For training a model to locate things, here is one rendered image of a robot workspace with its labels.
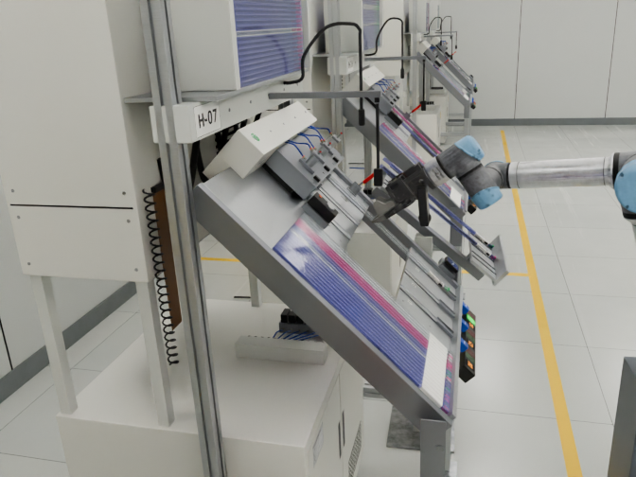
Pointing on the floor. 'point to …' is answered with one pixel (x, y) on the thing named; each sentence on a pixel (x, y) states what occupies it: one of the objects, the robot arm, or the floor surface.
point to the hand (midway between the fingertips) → (377, 220)
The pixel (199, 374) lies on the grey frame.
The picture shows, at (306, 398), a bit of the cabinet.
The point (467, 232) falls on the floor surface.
